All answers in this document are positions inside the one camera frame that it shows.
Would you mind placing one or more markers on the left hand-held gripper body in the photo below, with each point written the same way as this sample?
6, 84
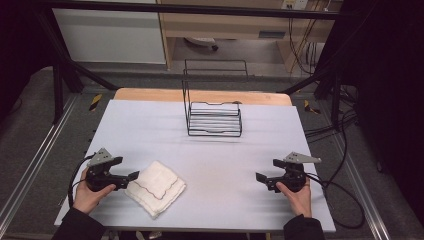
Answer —
100, 178

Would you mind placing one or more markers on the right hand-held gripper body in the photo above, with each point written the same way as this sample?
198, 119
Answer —
293, 176

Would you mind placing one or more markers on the white towel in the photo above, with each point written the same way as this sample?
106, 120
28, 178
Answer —
155, 188

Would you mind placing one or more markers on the person's left hand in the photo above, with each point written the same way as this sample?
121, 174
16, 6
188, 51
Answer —
87, 198

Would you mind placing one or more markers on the person's right hand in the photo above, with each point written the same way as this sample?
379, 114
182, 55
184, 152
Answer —
298, 200

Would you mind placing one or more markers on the white table board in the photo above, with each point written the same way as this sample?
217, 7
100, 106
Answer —
216, 160

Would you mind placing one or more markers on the wooden table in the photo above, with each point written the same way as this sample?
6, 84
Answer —
150, 94

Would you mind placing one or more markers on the white cabinet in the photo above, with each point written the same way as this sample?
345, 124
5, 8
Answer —
106, 36

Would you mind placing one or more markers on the light wooden desk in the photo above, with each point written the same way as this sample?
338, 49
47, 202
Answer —
230, 28

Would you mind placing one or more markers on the white chair base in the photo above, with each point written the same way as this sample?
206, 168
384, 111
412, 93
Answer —
201, 41

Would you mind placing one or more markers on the aluminium floor rail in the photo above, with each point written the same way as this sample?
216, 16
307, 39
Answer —
363, 186
36, 156

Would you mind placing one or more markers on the black metal frame stand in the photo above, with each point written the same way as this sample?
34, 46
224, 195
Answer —
335, 100
58, 90

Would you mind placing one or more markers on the white wall socket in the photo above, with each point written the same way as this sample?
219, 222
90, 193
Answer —
295, 4

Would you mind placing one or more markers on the black metal frame bar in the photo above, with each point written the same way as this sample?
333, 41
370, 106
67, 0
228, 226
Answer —
200, 9

